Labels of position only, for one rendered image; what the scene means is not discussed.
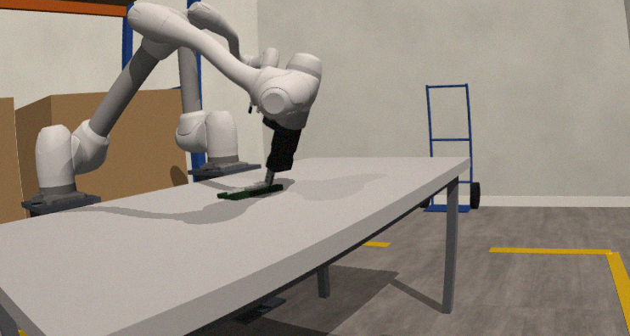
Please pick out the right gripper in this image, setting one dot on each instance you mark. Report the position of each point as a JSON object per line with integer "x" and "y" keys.
{"x": 285, "y": 140}

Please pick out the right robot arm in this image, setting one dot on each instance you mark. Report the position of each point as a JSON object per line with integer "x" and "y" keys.
{"x": 278, "y": 94}

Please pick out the dark green keyboard case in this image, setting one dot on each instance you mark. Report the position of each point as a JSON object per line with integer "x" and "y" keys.
{"x": 240, "y": 193}

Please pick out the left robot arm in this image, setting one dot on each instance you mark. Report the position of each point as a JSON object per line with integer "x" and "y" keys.
{"x": 217, "y": 135}

